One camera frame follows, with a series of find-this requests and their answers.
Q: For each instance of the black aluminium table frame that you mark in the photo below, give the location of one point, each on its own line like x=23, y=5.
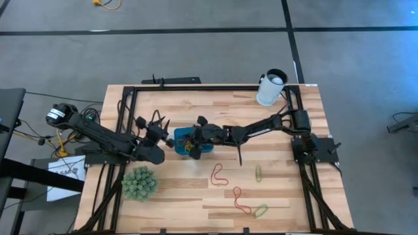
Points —
x=209, y=88

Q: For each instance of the red rubber band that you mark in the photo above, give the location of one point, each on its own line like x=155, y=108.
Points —
x=237, y=199
x=215, y=176
x=180, y=142

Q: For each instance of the green artificial plant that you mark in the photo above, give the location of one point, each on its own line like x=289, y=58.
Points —
x=140, y=184

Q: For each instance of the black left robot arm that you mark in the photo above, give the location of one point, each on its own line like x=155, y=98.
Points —
x=104, y=138

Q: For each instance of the white cup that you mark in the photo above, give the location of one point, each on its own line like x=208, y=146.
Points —
x=268, y=93

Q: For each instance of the black hub with green light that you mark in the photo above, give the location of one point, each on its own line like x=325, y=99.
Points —
x=90, y=118

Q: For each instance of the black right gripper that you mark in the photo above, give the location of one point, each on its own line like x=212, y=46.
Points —
x=210, y=135

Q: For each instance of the blue plastic bin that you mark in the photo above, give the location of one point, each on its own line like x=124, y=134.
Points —
x=179, y=134

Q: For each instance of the yellow rubber band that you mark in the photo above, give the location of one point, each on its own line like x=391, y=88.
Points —
x=188, y=147

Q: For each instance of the green rubber band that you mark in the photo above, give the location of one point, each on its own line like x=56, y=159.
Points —
x=258, y=174
x=261, y=211

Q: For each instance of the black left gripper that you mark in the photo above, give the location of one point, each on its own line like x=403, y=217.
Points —
x=156, y=134

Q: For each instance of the white paper sheet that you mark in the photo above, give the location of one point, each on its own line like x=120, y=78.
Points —
x=65, y=194

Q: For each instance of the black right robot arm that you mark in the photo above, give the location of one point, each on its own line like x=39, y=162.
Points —
x=261, y=125

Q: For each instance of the black mounting bar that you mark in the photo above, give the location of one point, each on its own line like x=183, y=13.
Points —
x=176, y=80

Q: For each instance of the black beam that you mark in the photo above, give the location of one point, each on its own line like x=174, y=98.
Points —
x=39, y=174

